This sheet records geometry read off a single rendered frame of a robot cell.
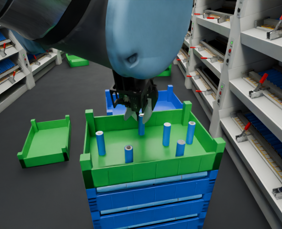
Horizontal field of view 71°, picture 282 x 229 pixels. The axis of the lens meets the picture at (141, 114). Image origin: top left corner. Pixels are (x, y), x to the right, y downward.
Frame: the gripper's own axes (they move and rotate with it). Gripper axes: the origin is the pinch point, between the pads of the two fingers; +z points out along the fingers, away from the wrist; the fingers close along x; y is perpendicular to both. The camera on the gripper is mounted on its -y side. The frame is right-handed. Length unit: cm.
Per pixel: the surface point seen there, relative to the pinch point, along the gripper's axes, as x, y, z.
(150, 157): 5.2, 9.8, 3.6
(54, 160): -45, 3, 37
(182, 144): 12.4, 8.6, -2.8
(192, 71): 2, -105, 52
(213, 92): 19, -67, 40
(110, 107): -23.0, -19.7, 19.7
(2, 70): -119, -44, 28
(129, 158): 2.3, 14.5, -1.9
